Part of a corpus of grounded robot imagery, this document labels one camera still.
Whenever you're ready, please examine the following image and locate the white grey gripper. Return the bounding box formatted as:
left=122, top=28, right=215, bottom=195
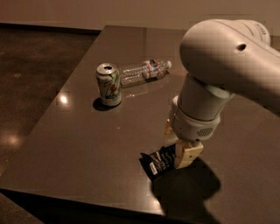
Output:
left=164, top=96, right=221, bottom=169

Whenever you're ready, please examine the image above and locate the black rxbar chocolate wrapper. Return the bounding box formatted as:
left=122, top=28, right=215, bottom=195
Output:
left=139, top=144, right=176, bottom=181

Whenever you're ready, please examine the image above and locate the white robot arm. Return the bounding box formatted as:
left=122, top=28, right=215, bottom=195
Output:
left=169, top=19, right=280, bottom=169

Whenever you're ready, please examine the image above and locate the green white 7up can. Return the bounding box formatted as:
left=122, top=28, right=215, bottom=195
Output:
left=96, top=63, right=122, bottom=107

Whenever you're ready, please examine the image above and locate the clear plastic water bottle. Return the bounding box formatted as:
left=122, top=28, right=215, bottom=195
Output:
left=118, top=59, right=172, bottom=88

